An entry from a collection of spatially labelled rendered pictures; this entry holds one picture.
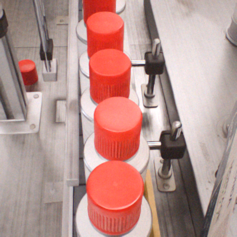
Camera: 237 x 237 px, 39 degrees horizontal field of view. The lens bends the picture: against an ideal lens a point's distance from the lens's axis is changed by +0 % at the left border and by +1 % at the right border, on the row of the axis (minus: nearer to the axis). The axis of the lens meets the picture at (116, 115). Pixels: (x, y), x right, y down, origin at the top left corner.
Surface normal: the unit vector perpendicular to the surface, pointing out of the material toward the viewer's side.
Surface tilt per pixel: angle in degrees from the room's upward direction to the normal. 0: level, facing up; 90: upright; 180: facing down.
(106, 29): 2
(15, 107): 90
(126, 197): 2
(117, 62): 3
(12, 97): 90
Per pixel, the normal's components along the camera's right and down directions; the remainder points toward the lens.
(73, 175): 0.03, -0.64
